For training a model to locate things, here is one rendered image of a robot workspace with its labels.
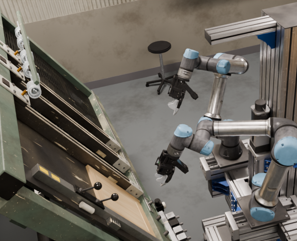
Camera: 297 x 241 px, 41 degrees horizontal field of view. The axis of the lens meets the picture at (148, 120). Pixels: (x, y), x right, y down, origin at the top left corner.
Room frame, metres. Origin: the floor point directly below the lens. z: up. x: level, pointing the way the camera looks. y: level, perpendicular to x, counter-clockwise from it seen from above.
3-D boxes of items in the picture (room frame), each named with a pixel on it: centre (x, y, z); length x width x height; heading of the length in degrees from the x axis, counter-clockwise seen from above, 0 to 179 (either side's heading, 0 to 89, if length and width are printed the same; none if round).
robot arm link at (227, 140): (1.97, -0.49, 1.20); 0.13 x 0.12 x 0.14; 51
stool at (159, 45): (4.68, -0.30, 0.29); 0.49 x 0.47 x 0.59; 100
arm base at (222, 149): (1.96, -0.50, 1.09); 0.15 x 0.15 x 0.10
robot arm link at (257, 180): (1.46, -0.54, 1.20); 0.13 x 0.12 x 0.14; 160
